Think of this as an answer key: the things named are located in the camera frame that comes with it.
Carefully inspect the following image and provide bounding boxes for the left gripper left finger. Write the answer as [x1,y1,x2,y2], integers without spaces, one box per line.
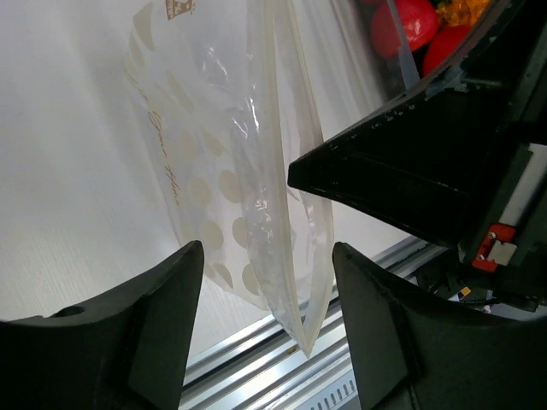
[1,241,204,409]

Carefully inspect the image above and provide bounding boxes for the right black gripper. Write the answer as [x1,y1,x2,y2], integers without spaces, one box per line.
[288,1,546,312]

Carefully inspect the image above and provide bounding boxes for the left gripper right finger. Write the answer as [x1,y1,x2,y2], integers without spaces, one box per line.
[332,243,546,409]

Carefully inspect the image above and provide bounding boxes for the red apple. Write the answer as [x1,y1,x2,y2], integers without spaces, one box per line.
[370,0,439,59]

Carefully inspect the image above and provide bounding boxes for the clear dotted zip bag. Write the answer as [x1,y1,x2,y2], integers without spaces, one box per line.
[124,1,334,354]

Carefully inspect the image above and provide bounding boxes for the clear plastic food bin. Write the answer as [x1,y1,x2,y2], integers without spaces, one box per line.
[332,0,428,108]

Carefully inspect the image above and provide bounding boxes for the small red tomato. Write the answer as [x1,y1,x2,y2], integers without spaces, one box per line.
[422,26,471,76]

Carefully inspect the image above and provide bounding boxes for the orange spiky fruit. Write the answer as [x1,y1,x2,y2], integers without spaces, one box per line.
[437,0,491,26]

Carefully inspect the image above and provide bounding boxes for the white slotted cable duct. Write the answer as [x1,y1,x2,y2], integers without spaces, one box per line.
[274,372,362,410]

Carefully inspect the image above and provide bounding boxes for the aluminium mounting rail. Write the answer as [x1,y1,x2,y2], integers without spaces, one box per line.
[181,234,441,410]

